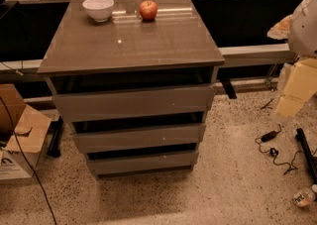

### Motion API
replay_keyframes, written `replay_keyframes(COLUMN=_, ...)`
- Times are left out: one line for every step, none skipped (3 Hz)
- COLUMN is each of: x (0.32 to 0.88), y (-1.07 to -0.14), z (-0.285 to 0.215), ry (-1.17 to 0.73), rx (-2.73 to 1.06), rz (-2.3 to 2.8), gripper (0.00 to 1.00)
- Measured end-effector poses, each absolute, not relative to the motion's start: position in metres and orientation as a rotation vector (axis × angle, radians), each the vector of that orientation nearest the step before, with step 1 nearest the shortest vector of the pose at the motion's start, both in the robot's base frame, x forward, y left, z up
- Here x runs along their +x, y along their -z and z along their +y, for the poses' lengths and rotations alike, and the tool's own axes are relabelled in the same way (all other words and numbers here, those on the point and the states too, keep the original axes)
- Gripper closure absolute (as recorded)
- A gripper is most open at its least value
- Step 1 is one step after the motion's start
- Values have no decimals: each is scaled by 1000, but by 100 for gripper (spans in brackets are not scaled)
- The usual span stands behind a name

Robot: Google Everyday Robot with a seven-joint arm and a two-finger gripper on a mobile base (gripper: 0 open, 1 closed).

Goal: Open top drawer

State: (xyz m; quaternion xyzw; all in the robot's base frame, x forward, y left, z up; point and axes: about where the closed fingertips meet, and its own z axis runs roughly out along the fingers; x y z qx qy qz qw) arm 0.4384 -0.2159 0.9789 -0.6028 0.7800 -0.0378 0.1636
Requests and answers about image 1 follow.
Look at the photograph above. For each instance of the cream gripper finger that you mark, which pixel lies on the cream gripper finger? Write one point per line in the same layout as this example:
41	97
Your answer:
297	83

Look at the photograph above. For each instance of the grey top drawer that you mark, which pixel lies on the grey top drawer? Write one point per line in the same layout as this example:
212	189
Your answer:
93	106

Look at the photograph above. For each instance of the grey drawer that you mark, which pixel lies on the grey drawer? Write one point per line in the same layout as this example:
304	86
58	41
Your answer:
139	138
93	106
148	163

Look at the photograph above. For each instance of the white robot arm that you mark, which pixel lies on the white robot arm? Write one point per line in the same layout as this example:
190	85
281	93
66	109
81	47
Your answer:
300	30

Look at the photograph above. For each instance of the grey drawer cabinet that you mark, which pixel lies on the grey drawer cabinet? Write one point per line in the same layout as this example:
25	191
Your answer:
127	53

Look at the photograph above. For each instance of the grey bottom drawer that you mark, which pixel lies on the grey bottom drawer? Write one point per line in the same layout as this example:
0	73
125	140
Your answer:
148	163

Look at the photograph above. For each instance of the grey middle drawer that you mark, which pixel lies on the grey middle drawer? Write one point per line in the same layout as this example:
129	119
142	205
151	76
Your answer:
139	138

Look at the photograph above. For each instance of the open cardboard box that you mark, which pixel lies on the open cardboard box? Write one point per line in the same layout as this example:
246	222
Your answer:
23	131

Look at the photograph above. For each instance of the black bar on floor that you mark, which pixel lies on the black bar on floor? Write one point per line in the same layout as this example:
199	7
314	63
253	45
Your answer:
310	159

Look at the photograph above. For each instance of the plastic water bottle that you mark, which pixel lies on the plastic water bottle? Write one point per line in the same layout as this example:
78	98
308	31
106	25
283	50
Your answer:
305	196

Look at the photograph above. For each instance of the red apple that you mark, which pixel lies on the red apple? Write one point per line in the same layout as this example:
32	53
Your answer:
148	10

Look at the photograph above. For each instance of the white ceramic bowl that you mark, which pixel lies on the white ceramic bowl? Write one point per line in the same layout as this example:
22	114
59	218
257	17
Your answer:
98	10

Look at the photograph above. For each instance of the black stand leg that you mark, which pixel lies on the black stand leg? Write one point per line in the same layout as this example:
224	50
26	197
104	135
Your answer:
55	130

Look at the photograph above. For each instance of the black power adapter with cable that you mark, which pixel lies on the black power adapter with cable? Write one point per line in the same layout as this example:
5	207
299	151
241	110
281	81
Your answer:
273	152

